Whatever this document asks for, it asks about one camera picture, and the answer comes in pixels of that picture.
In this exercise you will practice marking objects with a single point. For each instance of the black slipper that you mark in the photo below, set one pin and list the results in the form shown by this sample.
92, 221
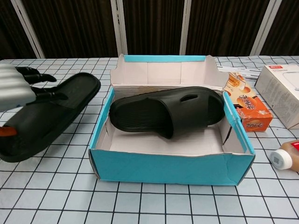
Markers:
149, 112
46, 121

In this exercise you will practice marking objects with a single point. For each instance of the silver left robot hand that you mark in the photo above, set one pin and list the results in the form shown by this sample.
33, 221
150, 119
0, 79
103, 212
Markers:
16, 88

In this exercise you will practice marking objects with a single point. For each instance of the white partition frame post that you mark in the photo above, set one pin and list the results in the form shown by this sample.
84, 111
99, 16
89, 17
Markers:
262, 28
28, 30
120, 28
187, 28

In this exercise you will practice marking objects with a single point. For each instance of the brown drink bottle red label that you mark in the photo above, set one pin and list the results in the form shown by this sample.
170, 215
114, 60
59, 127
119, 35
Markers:
280, 159

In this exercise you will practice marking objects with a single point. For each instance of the white desk lamp box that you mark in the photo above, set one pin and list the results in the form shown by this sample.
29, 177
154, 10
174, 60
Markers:
275, 93

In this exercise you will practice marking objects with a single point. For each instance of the orange snack box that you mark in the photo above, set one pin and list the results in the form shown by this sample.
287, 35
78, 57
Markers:
252, 109

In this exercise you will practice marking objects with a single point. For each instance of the light blue shoebox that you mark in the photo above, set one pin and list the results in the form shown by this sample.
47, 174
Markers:
163, 168

